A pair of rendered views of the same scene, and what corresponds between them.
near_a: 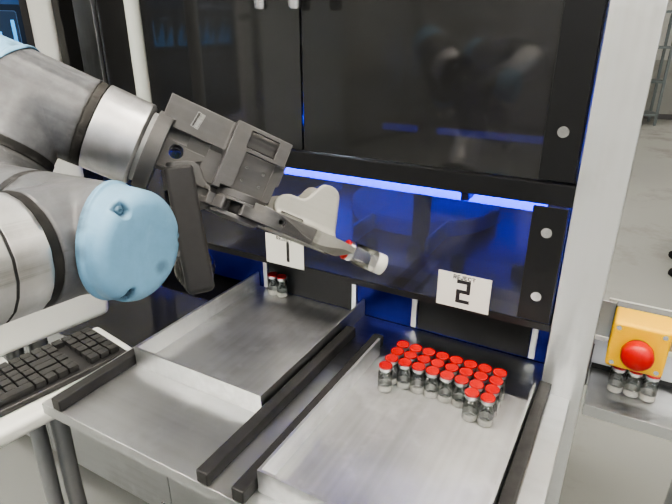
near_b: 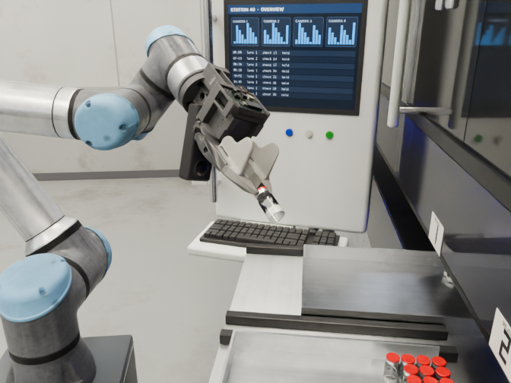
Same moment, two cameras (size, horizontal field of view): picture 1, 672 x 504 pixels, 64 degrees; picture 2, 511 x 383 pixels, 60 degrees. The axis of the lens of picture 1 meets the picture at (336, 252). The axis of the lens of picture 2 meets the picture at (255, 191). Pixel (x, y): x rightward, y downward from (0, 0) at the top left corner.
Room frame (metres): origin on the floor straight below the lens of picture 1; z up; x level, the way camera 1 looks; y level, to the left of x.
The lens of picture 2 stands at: (0.28, -0.51, 1.40)
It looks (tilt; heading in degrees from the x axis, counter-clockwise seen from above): 20 degrees down; 68
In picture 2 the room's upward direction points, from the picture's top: straight up
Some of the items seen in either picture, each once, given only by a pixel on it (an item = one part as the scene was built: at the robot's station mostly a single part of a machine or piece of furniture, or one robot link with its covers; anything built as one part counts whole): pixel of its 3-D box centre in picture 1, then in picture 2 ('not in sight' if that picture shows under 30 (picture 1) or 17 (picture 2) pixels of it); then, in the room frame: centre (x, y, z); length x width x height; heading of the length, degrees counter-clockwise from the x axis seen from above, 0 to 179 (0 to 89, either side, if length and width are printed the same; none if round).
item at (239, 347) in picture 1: (259, 329); (383, 283); (0.84, 0.14, 0.90); 0.34 x 0.26 x 0.04; 151
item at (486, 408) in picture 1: (486, 410); not in sight; (0.61, -0.21, 0.90); 0.02 x 0.02 x 0.05
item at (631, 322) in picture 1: (638, 338); not in sight; (0.66, -0.43, 0.99); 0.08 x 0.07 x 0.07; 151
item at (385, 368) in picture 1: (385, 377); (391, 368); (0.69, -0.08, 0.90); 0.02 x 0.02 x 0.05
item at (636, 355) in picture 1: (637, 354); not in sight; (0.62, -0.41, 0.99); 0.04 x 0.04 x 0.04; 61
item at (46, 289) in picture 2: not in sight; (39, 300); (0.19, 0.25, 0.96); 0.13 x 0.12 x 0.14; 63
